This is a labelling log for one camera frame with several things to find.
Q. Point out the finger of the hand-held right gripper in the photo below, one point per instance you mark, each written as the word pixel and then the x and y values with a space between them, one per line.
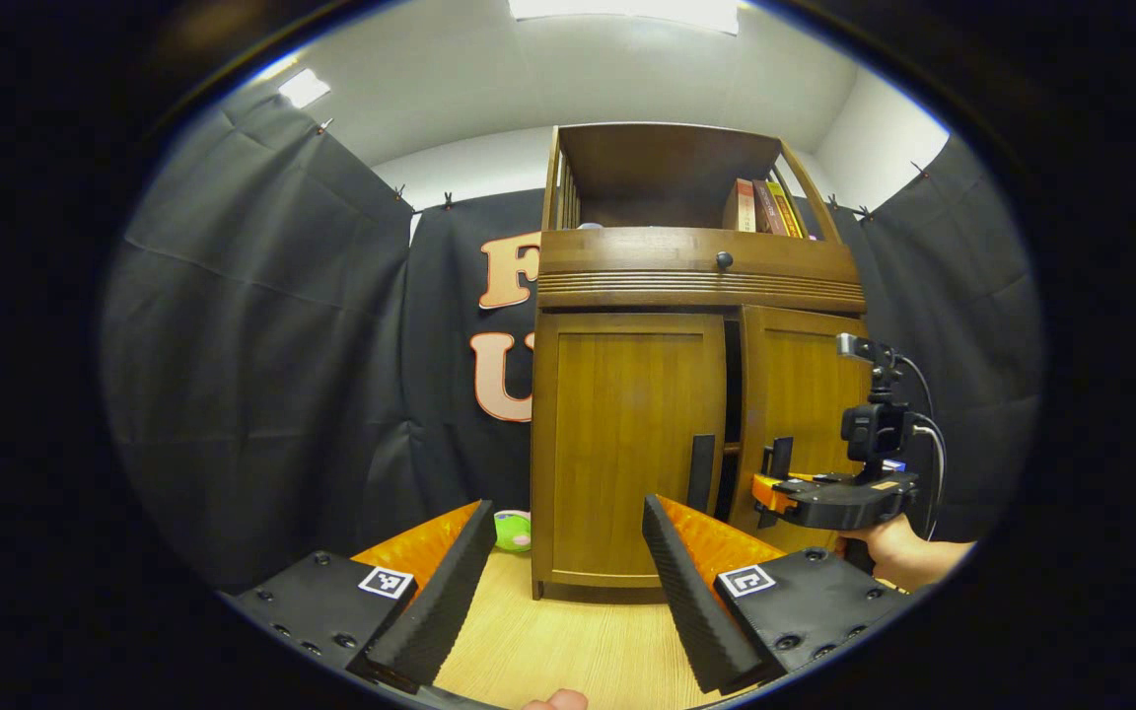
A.
pixel 767 491

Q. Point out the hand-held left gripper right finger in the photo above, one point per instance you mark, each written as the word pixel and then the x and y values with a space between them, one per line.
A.
pixel 696 611

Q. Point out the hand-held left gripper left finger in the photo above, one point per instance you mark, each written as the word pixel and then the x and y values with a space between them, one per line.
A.
pixel 440 602

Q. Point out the wooden cabinet door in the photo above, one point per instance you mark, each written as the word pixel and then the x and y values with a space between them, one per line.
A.
pixel 805 394
pixel 627 444

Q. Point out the wooden double-door shoe cabinet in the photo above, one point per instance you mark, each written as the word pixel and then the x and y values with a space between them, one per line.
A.
pixel 627 434

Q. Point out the green toy ball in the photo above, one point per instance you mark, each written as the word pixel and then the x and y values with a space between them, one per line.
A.
pixel 513 531

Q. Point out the wooden drawer with black knob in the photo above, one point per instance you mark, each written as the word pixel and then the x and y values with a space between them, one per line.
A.
pixel 647 271

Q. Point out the yellow book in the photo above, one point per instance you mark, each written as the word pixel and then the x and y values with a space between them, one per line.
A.
pixel 788 211

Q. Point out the dark red book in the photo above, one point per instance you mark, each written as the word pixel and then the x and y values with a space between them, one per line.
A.
pixel 768 209

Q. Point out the tan red book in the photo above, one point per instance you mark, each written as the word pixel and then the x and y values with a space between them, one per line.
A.
pixel 741 205

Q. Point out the black backdrop cloth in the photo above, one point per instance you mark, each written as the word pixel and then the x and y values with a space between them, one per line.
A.
pixel 252 345

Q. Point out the large ceiling light panel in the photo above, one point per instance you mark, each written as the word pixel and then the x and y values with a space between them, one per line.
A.
pixel 627 10

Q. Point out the small ceiling light panel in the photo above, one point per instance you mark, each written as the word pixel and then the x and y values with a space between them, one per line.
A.
pixel 304 87

